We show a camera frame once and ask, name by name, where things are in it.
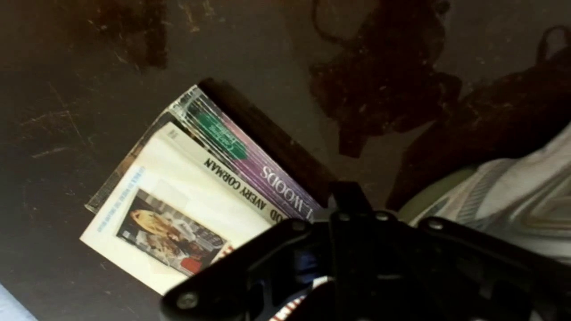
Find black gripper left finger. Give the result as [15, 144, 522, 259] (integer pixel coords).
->
[158, 180, 353, 321]

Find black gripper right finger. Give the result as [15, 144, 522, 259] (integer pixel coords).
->
[351, 180, 571, 287]

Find small tan block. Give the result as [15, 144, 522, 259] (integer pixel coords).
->
[78, 121, 283, 298]

